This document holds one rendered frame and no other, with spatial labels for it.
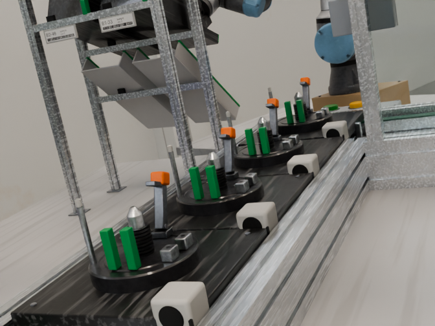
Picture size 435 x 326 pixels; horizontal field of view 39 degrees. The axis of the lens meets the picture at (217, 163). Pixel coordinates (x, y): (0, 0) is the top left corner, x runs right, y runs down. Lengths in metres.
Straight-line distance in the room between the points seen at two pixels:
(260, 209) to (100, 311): 0.27
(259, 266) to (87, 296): 0.21
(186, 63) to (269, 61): 4.11
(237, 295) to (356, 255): 0.33
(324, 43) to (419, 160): 0.66
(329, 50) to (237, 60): 3.48
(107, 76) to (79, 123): 2.78
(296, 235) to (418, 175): 0.49
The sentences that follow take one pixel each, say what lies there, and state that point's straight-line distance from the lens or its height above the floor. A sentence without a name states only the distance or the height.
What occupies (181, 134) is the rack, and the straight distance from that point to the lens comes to 1.31.
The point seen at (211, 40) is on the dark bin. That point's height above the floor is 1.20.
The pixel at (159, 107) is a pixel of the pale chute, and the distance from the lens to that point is 1.59.
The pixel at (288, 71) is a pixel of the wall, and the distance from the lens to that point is 5.71.
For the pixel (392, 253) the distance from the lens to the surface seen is 0.97.
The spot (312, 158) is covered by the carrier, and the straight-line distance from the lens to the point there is 1.06.
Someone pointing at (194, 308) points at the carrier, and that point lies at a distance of 0.64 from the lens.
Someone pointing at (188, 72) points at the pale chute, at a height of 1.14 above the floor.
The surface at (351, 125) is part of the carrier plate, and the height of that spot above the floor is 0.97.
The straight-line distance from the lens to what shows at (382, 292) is 0.86.
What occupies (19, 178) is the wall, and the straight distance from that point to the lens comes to 4.12.
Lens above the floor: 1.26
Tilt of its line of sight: 13 degrees down
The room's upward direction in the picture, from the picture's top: 11 degrees counter-clockwise
